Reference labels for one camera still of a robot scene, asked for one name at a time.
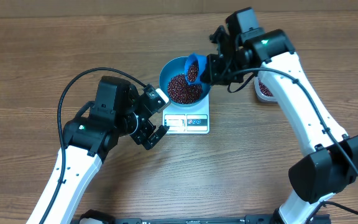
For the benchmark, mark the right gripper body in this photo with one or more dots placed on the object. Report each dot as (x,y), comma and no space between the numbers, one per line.
(221,68)

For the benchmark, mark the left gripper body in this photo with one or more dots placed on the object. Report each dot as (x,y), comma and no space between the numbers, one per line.
(143,128)

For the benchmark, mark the blue plastic measuring scoop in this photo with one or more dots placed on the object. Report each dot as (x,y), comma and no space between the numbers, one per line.
(195,66)

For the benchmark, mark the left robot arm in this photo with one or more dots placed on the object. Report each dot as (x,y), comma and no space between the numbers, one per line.
(118,110)

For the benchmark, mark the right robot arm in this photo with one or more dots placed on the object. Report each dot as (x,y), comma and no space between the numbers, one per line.
(330,155)

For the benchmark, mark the red beans in bowl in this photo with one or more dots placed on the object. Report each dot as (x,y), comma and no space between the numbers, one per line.
(181,92)

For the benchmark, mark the blue metal bowl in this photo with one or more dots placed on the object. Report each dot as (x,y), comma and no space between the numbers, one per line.
(173,68)

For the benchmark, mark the white digital kitchen scale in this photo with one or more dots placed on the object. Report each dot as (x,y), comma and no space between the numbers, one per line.
(187,119)

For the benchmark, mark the clear plastic container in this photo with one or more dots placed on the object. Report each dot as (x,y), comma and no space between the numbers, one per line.
(263,93)

